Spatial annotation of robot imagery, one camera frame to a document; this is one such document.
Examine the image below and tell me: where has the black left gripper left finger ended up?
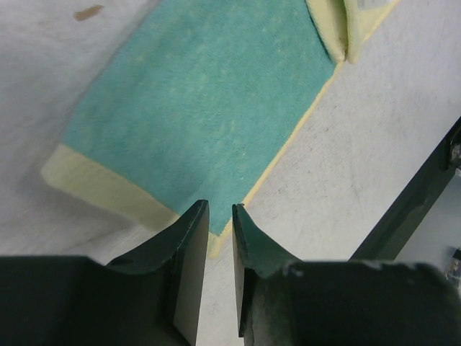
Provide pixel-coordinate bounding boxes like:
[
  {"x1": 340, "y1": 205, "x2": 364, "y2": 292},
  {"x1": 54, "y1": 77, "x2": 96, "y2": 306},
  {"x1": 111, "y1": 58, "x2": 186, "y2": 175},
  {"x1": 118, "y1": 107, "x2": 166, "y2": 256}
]
[{"x1": 108, "y1": 200, "x2": 210, "y2": 345}]

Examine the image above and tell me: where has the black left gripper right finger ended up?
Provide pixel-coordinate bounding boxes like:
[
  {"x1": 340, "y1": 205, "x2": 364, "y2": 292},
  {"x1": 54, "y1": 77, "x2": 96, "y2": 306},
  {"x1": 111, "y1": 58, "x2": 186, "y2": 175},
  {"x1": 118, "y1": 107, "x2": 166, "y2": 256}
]
[{"x1": 232, "y1": 204, "x2": 305, "y2": 337}]

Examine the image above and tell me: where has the yellow teal towel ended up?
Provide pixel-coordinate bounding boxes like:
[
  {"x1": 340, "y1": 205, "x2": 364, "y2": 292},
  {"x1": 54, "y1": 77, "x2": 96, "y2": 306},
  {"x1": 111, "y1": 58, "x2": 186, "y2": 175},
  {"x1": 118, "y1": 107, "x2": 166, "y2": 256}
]
[{"x1": 41, "y1": 1, "x2": 395, "y2": 256}]

